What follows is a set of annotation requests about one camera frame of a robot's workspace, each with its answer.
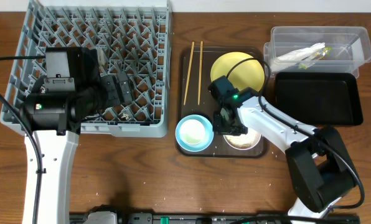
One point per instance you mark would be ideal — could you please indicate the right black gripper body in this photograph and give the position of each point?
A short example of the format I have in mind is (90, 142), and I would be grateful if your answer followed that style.
(222, 127)

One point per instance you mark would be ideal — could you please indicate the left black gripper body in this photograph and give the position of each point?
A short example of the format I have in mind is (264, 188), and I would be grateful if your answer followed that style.
(111, 91)

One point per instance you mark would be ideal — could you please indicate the pink white bowl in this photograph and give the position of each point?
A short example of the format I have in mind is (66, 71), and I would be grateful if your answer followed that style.
(244, 141)

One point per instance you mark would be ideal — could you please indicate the blue bowl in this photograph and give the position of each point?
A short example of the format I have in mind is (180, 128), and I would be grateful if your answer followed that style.
(209, 134)

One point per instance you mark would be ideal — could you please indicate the green snack packet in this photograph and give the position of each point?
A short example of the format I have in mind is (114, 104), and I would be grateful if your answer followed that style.
(312, 59)

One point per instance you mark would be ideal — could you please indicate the white cup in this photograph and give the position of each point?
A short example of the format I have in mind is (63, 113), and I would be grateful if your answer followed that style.
(192, 132)

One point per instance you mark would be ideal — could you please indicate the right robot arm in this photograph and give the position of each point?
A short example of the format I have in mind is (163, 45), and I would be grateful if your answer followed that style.
(320, 167)

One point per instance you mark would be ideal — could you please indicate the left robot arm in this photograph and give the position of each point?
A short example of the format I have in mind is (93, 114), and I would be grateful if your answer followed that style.
(71, 92)

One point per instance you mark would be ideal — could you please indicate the black waste tray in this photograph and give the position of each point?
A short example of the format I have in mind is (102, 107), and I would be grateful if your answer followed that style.
(319, 98)

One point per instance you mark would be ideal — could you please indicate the yellow round plate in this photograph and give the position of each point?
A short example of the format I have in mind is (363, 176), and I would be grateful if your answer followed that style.
(247, 74)

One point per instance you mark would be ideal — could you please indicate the grey plastic dish rack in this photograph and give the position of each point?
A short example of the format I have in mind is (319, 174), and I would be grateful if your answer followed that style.
(135, 39)

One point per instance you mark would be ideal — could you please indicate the dark brown serving tray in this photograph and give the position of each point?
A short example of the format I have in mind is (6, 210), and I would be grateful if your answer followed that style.
(219, 147)

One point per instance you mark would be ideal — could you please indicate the left wooden chopstick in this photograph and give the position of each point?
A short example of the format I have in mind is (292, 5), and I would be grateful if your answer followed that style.
(188, 72)

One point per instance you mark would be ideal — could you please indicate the wooden chopstick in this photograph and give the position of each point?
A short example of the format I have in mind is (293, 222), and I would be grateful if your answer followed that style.
(188, 72)
(200, 71)

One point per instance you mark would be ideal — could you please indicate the right wooden chopstick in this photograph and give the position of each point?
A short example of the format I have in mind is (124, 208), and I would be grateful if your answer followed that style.
(200, 71)

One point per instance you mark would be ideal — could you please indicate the clear plastic bin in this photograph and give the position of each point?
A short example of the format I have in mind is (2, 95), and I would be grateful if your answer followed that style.
(340, 49)

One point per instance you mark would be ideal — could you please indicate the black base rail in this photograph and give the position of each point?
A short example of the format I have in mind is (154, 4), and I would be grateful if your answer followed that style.
(149, 217)

